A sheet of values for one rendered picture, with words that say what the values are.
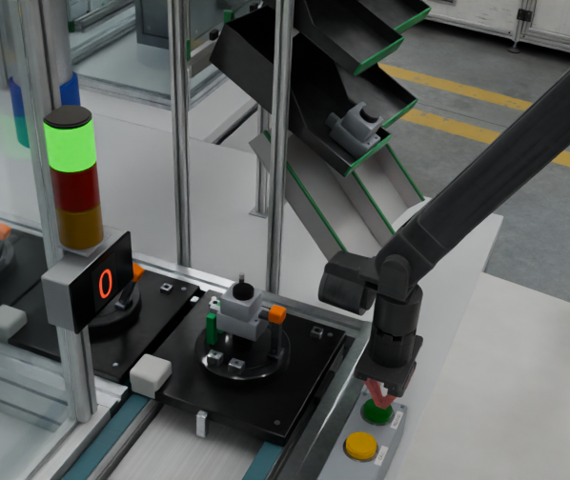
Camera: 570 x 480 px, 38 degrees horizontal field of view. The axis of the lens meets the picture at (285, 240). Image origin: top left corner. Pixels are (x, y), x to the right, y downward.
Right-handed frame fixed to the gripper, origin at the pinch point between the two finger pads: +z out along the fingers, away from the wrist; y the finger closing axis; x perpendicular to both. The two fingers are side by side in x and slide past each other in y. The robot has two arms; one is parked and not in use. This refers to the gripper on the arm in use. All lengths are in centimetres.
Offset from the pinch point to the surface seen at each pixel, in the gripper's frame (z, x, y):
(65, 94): 0, -94, -59
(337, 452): 2.5, -2.9, 8.9
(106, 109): 14, -98, -80
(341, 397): 3.2, -6.1, -1.5
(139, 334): 1.8, -37.8, 1.2
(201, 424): 3.4, -21.7, 11.6
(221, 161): 13, -60, -70
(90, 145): -40, -32, 17
